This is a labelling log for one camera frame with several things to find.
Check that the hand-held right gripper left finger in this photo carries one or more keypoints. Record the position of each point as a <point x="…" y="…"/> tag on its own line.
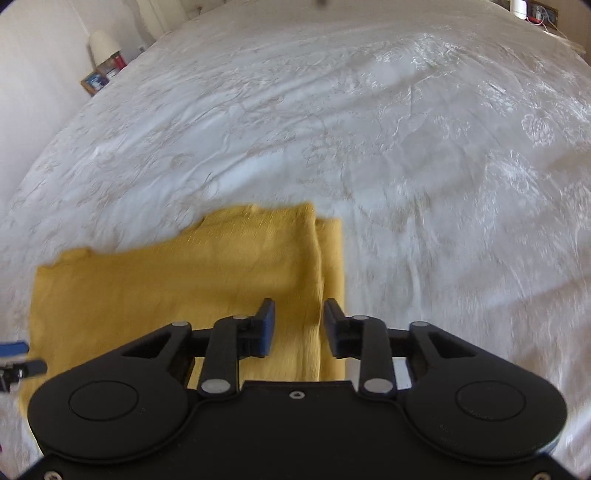
<point x="267" y="327"/>

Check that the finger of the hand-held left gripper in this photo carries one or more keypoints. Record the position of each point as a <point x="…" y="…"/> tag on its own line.
<point x="27" y="368"/>
<point x="13" y="349"/>

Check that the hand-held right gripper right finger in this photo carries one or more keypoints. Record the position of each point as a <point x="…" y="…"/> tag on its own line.
<point x="331" y="330"/>

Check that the yellow shirt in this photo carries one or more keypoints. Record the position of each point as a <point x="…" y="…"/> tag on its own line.
<point x="184" y="277"/>

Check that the white embroidered bedspread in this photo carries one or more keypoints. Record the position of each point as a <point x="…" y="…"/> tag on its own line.
<point x="369" y="161"/>

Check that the cream table lamp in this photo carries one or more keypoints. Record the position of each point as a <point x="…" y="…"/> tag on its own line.
<point x="102" y="44"/>

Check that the cream tufted headboard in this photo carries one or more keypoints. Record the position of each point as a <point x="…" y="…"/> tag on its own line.
<point x="159" y="16"/>

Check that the white cylindrical object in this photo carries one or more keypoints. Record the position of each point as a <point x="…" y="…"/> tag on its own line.
<point x="519" y="8"/>

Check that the wooden picture frame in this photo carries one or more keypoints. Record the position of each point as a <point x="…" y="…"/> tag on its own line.
<point x="95" y="82"/>

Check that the dark wall socket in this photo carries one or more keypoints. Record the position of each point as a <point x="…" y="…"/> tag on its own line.
<point x="544" y="13"/>

